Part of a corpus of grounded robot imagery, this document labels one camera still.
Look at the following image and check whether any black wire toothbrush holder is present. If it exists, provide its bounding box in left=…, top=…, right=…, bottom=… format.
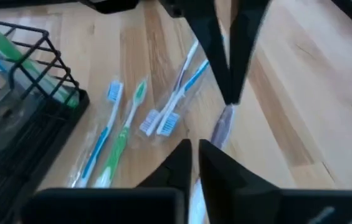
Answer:
left=0, top=18, right=91, bottom=224

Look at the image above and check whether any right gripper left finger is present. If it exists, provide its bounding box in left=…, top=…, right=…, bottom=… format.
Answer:
left=22, top=139, right=193, bottom=224

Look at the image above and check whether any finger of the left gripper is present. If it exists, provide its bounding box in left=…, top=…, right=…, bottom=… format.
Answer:
left=230, top=0, right=272, bottom=104
left=159, top=0, right=234, bottom=103

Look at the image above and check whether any green white toothbrush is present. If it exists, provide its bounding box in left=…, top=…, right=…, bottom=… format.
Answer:
left=0, top=15, right=80, bottom=108
left=93, top=76, right=150, bottom=189

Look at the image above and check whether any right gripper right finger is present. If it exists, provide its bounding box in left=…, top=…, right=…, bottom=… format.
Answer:
left=199, top=139, right=352, bottom=224

